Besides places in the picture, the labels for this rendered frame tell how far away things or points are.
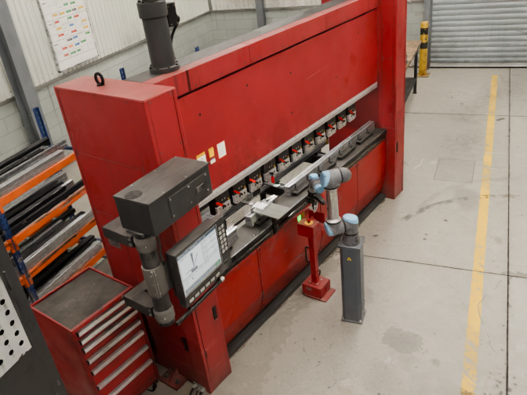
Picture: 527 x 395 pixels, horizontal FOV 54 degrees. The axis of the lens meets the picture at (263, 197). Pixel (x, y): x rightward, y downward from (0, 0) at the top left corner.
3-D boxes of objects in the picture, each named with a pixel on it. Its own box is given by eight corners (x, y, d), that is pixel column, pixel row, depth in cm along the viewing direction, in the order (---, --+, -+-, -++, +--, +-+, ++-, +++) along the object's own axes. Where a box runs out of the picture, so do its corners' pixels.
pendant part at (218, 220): (187, 309, 288) (175, 256, 270) (171, 303, 294) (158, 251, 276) (233, 264, 320) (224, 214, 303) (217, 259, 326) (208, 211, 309)
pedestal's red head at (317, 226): (314, 239, 437) (312, 221, 428) (297, 235, 445) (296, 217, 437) (325, 227, 450) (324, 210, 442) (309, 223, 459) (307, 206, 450)
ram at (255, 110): (181, 220, 353) (156, 109, 315) (172, 218, 358) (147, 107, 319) (377, 87, 554) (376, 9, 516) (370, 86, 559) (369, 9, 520)
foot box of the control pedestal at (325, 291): (325, 302, 464) (325, 292, 459) (302, 294, 478) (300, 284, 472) (336, 290, 478) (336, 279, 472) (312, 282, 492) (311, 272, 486)
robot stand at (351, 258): (366, 310, 450) (365, 236, 412) (361, 324, 435) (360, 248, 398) (346, 306, 457) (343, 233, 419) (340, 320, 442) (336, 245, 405)
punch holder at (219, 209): (219, 217, 384) (215, 197, 377) (210, 215, 389) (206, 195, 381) (231, 208, 395) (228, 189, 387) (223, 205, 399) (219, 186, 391)
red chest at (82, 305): (113, 438, 365) (72, 333, 317) (71, 407, 394) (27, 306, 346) (165, 389, 399) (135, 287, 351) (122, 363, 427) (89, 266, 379)
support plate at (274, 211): (278, 219, 408) (278, 219, 407) (252, 211, 422) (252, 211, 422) (291, 208, 420) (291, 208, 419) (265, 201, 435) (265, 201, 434)
